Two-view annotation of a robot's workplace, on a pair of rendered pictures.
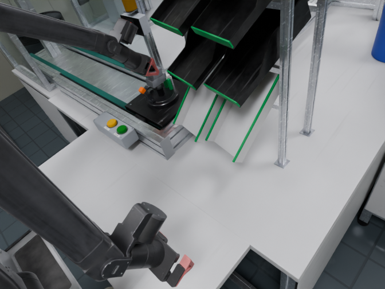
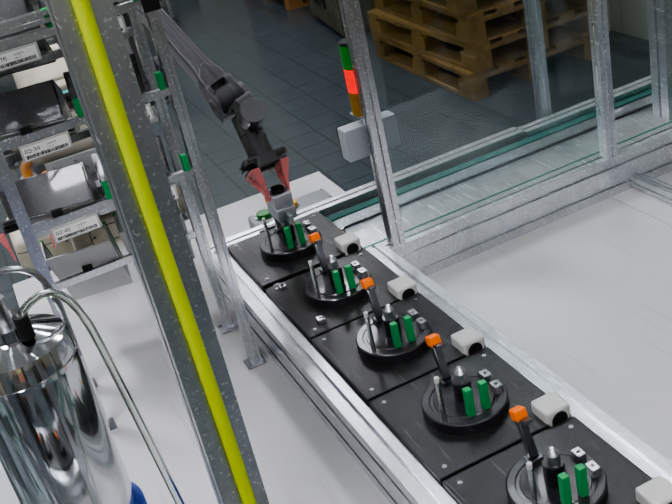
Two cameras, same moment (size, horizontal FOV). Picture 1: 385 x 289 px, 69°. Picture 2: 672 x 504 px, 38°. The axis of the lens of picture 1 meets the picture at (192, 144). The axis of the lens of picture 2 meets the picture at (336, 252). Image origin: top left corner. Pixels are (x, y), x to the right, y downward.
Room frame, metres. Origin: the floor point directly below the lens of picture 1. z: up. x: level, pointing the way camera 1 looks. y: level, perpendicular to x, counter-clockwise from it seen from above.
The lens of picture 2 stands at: (1.59, -1.83, 1.98)
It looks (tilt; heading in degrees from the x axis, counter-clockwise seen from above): 28 degrees down; 106
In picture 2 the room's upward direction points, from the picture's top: 13 degrees counter-clockwise
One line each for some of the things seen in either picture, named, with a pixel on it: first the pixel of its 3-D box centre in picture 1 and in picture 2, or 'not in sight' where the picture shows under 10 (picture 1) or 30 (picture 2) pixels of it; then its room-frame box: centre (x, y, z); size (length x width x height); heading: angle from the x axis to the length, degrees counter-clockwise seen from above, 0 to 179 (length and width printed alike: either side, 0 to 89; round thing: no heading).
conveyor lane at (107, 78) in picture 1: (129, 86); (415, 225); (1.23, 0.21, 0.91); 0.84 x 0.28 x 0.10; 35
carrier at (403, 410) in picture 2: not in sight; (462, 386); (1.39, -0.55, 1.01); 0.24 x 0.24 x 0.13; 35
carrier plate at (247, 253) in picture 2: (163, 100); (292, 249); (0.97, 0.06, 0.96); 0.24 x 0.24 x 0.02; 35
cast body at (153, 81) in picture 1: (156, 73); (281, 202); (0.97, 0.05, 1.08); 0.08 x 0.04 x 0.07; 126
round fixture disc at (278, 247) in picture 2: (162, 96); (290, 242); (0.97, 0.06, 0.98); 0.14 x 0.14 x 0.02
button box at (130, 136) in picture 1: (115, 129); (293, 216); (0.91, 0.28, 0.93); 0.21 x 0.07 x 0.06; 35
